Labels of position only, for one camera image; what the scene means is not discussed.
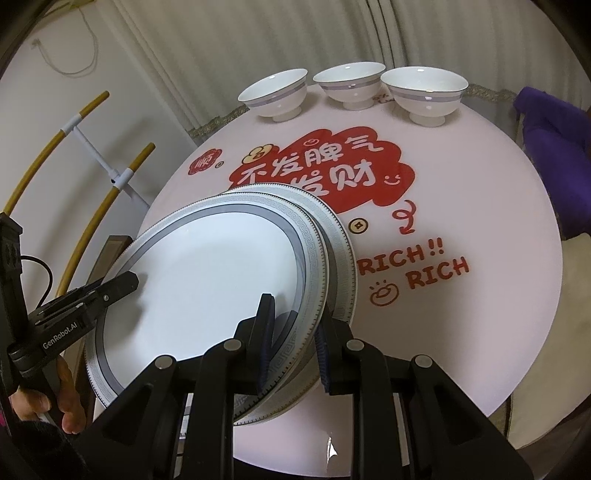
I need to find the grey-rimmed white plate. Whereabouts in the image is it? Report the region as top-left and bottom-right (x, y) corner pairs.
(86, 192), (329, 424)
(228, 183), (358, 324)

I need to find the white bowl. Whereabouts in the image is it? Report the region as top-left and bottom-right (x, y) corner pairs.
(381, 66), (469, 127)
(238, 68), (308, 123)
(312, 61), (386, 111)

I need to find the person left hand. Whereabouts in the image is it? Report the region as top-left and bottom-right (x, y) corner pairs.
(10, 356), (86, 434)

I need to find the white stand with wooden hoops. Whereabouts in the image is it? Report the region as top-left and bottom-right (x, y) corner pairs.
(2, 90), (157, 287)

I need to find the round pink table mat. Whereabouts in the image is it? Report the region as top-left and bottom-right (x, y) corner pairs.
(138, 82), (562, 477)

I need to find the beige cushion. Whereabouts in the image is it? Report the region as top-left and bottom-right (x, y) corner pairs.
(508, 234), (590, 448)

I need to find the grey curtain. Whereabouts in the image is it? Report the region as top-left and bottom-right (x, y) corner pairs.
(99, 1), (585, 138)

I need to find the purple cloth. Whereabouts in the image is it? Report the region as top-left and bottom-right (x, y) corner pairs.
(514, 87), (590, 239)

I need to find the black cable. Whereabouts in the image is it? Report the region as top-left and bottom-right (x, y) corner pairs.
(20, 255), (56, 308)

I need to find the air conditioner cable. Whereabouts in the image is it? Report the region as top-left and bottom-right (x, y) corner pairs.
(29, 6), (100, 77)

